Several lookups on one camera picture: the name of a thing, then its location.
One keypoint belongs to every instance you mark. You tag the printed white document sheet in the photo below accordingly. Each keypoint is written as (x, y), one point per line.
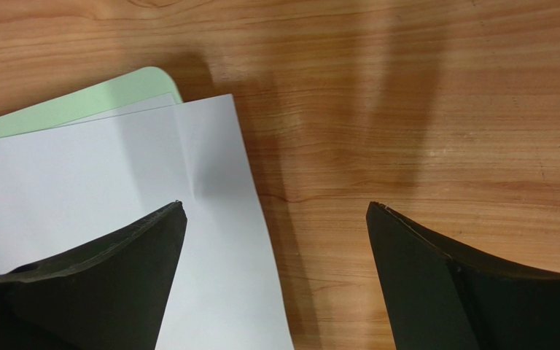
(134, 107)

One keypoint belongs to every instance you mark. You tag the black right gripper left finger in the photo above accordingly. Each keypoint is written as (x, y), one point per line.
(109, 293)

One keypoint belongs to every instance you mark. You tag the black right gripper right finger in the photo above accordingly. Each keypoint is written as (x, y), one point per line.
(443, 294)

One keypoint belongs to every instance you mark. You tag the white paper sheet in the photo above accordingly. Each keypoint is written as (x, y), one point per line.
(65, 186)

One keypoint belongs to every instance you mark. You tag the green clipboard folder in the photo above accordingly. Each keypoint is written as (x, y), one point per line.
(123, 91)

